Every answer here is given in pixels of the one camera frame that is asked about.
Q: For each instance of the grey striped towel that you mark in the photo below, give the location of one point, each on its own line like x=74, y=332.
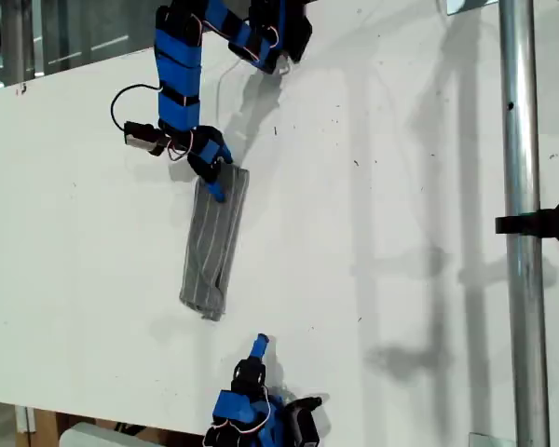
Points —
x=214, y=242

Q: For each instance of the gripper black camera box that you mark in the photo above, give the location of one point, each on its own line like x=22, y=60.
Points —
x=142, y=136
x=303, y=421

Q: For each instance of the white table bracket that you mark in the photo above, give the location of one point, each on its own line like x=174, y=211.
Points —
x=25, y=419

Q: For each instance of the steel post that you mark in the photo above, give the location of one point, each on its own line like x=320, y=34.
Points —
x=522, y=139

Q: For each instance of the black post clamp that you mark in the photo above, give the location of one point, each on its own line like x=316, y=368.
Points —
x=554, y=223

